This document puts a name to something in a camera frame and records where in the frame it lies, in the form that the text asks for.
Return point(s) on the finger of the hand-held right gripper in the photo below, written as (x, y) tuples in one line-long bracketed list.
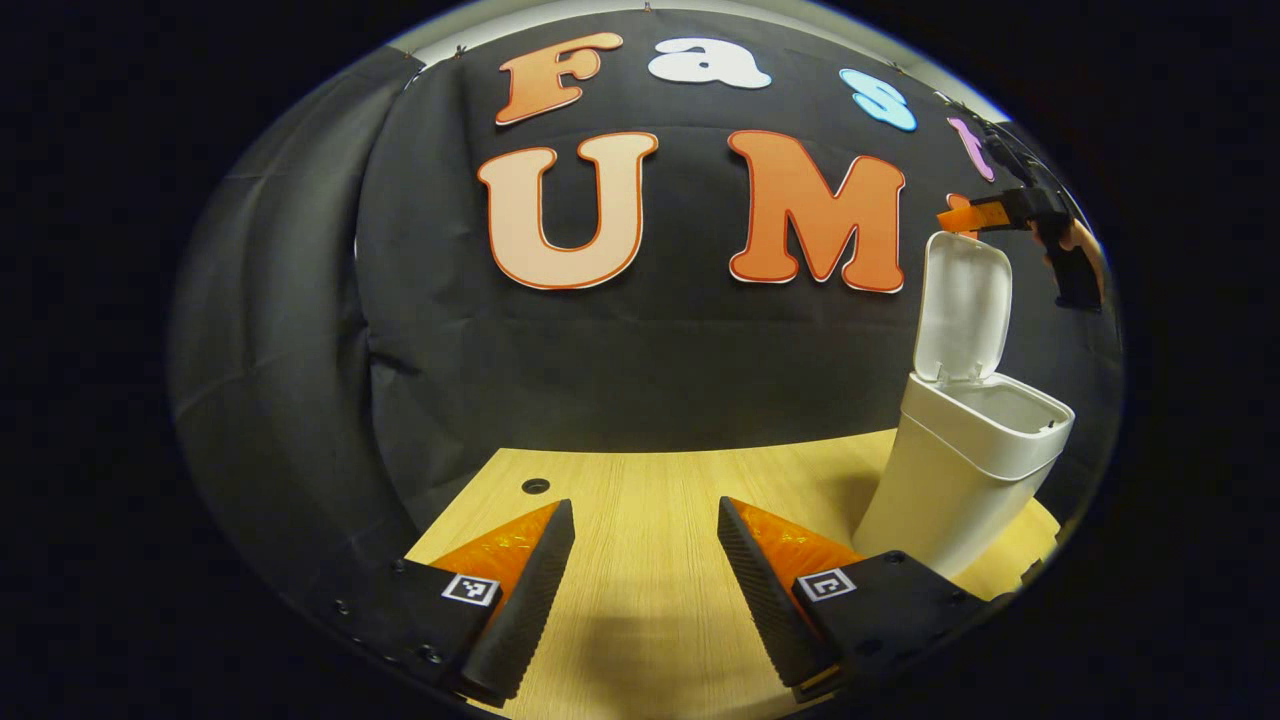
[(975, 216)]

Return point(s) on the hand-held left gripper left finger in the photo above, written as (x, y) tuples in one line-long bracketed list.
[(530, 600)]

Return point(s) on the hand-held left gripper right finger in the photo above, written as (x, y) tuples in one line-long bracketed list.
[(765, 595)]

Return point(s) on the white desktop garbage bin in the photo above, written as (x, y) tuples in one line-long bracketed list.
[(950, 480)]

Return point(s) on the wooden desktop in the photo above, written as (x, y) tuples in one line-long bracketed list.
[(650, 560)]

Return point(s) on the black backdrop cloth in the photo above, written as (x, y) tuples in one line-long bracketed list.
[(650, 380)]

